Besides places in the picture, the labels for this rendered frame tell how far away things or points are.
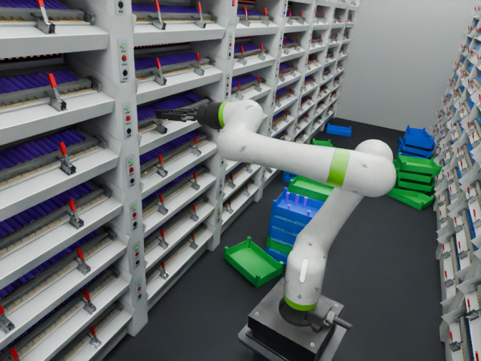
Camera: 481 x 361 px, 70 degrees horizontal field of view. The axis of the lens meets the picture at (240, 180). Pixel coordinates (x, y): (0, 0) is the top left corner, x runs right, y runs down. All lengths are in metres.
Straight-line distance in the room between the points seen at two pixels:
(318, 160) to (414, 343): 1.23
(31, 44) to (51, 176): 0.35
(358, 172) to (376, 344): 1.09
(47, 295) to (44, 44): 0.73
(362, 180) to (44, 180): 0.87
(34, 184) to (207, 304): 1.10
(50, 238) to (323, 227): 0.88
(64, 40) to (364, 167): 0.84
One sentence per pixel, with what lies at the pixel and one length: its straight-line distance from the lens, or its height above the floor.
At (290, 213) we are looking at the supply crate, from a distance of 1.95.
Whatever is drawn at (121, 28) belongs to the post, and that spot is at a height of 1.27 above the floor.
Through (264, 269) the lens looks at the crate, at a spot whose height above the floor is 0.00.
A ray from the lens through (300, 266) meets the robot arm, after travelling 1.17.
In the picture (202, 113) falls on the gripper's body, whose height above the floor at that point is 1.02.
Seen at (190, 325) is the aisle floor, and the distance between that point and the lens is 1.78.
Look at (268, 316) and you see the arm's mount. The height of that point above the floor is 0.39.
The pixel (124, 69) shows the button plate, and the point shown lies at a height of 1.16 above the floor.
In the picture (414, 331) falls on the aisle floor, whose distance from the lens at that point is 2.05.
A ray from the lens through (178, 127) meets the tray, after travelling 1.47.
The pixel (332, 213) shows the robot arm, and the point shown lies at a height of 0.75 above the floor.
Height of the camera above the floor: 1.37
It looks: 27 degrees down
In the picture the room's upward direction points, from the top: 6 degrees clockwise
